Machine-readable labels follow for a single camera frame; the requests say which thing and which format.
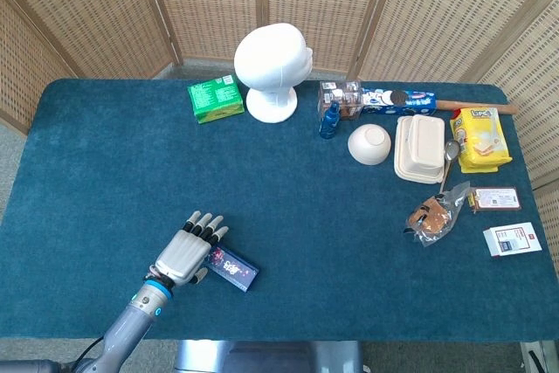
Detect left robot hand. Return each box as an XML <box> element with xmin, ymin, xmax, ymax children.
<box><xmin>148</xmin><ymin>210</ymin><xmax>230</xmax><ymax>289</ymax></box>

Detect blue glasses case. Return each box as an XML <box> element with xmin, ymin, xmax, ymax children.
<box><xmin>204</xmin><ymin>243</ymin><xmax>260</xmax><ymax>293</ymax></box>

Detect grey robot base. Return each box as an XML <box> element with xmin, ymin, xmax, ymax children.
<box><xmin>173</xmin><ymin>340</ymin><xmax>364</xmax><ymax>373</ymax></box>

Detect blue table cloth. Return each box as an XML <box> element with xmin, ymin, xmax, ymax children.
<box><xmin>0</xmin><ymin>78</ymin><xmax>547</xmax><ymax>343</ymax></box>

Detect green cardboard box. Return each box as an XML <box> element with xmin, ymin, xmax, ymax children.
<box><xmin>187</xmin><ymin>74</ymin><xmax>245</xmax><ymax>125</ymax></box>

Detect blue spray bottle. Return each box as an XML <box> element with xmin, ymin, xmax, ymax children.
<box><xmin>318</xmin><ymin>100</ymin><xmax>342</xmax><ymax>140</ymax></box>

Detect white foam mannequin head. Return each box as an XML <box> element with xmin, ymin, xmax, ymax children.
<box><xmin>233</xmin><ymin>22</ymin><xmax>314</xmax><ymax>124</ymax></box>

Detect white upturned bowl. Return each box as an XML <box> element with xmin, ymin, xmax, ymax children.
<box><xmin>347</xmin><ymin>123</ymin><xmax>392</xmax><ymax>167</ymax></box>

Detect clear plastic cookie box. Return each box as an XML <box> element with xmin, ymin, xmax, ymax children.
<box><xmin>317</xmin><ymin>80</ymin><xmax>364</xmax><ymax>121</ymax></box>

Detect clear bag with bread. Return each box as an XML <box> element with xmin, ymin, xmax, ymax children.
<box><xmin>404</xmin><ymin>181</ymin><xmax>472</xmax><ymax>248</ymax></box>

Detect beige lidded lunch box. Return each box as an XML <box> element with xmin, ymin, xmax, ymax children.
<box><xmin>393</xmin><ymin>114</ymin><xmax>446</xmax><ymax>185</ymax></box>

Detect rattan folding screen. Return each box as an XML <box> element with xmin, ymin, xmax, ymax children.
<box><xmin>0</xmin><ymin>0</ymin><xmax>559</xmax><ymax>273</ymax></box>

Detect blue sandwich cookie box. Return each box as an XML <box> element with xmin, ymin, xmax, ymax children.
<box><xmin>360</xmin><ymin>87</ymin><xmax>438</xmax><ymax>114</ymax></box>

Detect metal spoon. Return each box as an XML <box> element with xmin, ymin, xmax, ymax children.
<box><xmin>438</xmin><ymin>140</ymin><xmax>462</xmax><ymax>194</ymax></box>

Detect brown snack packet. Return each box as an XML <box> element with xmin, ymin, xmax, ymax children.
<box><xmin>467</xmin><ymin>186</ymin><xmax>523</xmax><ymax>215</ymax></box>

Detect yellow snack bag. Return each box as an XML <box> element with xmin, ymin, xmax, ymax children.
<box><xmin>450</xmin><ymin>107</ymin><xmax>514</xmax><ymax>175</ymax></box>

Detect small white printed box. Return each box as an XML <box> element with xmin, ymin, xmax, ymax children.
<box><xmin>482</xmin><ymin>221</ymin><xmax>543</xmax><ymax>259</ymax></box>

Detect wooden rolling pin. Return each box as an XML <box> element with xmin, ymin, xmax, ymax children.
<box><xmin>435</xmin><ymin>100</ymin><xmax>519</xmax><ymax>115</ymax></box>

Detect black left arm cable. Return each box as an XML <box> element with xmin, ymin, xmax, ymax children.
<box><xmin>72</xmin><ymin>335</ymin><xmax>106</xmax><ymax>368</ymax></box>

